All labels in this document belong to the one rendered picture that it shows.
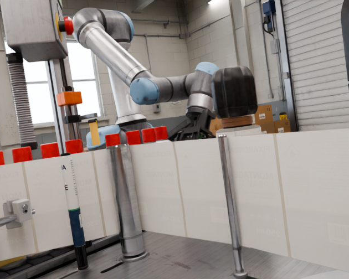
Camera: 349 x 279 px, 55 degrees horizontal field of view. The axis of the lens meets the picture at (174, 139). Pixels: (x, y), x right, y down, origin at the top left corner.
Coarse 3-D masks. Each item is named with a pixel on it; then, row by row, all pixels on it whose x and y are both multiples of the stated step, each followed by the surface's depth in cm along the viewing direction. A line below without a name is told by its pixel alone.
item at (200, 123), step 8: (192, 112) 94; (200, 112) 93; (208, 112) 92; (192, 120) 95; (200, 120) 93; (208, 120) 93; (184, 128) 93; (192, 128) 91; (200, 128) 89; (208, 128) 92; (184, 136) 93; (192, 136) 90; (200, 136) 90; (208, 136) 92
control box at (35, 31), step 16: (0, 0) 66; (16, 0) 66; (32, 0) 67; (48, 0) 68; (16, 16) 66; (32, 16) 67; (48, 16) 68; (16, 32) 67; (32, 32) 67; (48, 32) 68; (64, 32) 82; (16, 48) 69; (32, 48) 70; (48, 48) 72; (64, 48) 77
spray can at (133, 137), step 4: (128, 132) 79; (132, 132) 79; (136, 132) 80; (128, 136) 79; (132, 136) 79; (136, 136) 79; (128, 140) 80; (132, 140) 79; (136, 140) 79; (140, 140) 81; (132, 144) 79
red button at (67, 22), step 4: (64, 20) 70; (68, 20) 70; (60, 24) 70; (64, 24) 70; (68, 24) 70; (72, 24) 71; (60, 28) 71; (64, 28) 71; (68, 28) 70; (72, 28) 71; (68, 32) 71; (72, 32) 71
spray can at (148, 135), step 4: (148, 128) 83; (152, 128) 84; (144, 132) 83; (148, 132) 83; (152, 132) 83; (144, 136) 83; (148, 136) 83; (152, 136) 83; (144, 140) 84; (148, 140) 83; (152, 140) 83
